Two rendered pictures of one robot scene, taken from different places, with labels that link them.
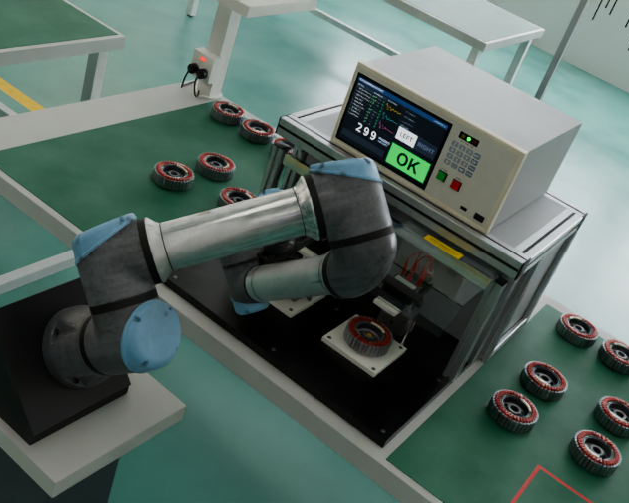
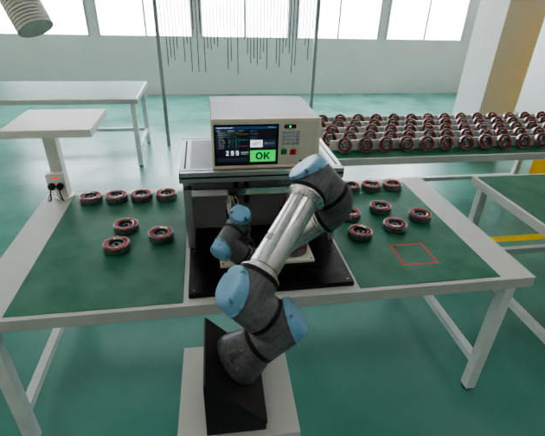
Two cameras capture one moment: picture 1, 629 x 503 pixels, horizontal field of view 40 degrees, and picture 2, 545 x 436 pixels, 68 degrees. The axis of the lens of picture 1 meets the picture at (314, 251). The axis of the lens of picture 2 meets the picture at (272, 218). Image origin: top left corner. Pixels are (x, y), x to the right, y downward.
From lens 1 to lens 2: 0.90 m
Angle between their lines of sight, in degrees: 30
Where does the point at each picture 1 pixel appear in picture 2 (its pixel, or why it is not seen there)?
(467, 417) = (352, 248)
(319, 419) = (323, 295)
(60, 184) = (70, 295)
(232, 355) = not seen: hidden behind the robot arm
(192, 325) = not seen: hidden behind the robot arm
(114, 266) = (261, 299)
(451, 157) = (285, 140)
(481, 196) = (307, 150)
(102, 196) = (99, 283)
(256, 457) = not seen: hidden behind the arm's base
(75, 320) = (239, 347)
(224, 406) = (195, 336)
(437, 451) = (365, 269)
